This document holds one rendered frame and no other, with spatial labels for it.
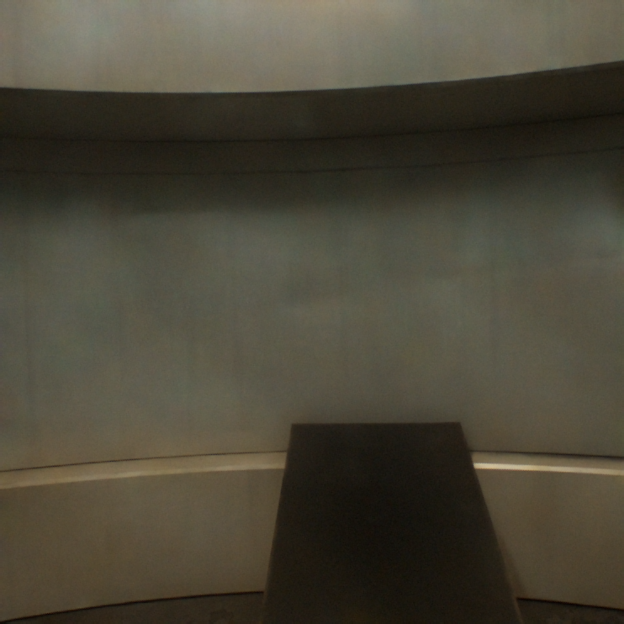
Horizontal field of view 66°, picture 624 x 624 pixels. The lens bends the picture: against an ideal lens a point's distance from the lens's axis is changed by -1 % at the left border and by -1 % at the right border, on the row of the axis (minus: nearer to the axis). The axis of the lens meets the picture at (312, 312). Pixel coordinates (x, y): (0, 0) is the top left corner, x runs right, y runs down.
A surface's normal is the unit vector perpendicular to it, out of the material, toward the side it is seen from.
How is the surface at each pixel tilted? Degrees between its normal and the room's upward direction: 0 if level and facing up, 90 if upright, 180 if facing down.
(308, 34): 90
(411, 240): 90
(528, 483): 90
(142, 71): 90
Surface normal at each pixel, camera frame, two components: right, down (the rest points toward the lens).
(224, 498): 0.08, 0.02
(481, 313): -0.21, 0.03
